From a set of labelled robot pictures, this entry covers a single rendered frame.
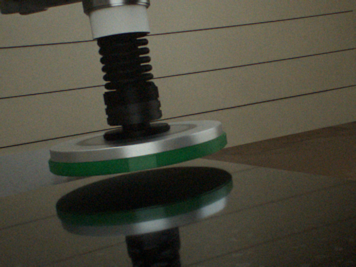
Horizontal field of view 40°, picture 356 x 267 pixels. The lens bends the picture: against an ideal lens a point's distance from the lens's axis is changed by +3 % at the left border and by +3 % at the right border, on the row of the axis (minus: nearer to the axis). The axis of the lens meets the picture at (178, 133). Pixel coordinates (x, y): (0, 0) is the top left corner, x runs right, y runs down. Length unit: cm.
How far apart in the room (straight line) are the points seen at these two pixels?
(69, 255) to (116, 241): 3
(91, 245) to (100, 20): 30
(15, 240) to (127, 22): 28
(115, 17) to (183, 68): 530
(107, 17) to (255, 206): 29
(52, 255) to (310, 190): 21
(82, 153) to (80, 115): 495
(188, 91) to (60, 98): 153
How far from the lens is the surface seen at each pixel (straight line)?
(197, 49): 596
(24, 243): 40
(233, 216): 37
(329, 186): 43
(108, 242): 35
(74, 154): 53
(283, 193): 42
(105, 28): 57
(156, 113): 58
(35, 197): 56
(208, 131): 54
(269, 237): 32
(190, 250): 31
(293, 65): 666
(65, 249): 36
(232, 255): 30
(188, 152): 51
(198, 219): 37
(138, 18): 58
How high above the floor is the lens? 94
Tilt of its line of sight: 6 degrees down
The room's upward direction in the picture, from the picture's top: 8 degrees counter-clockwise
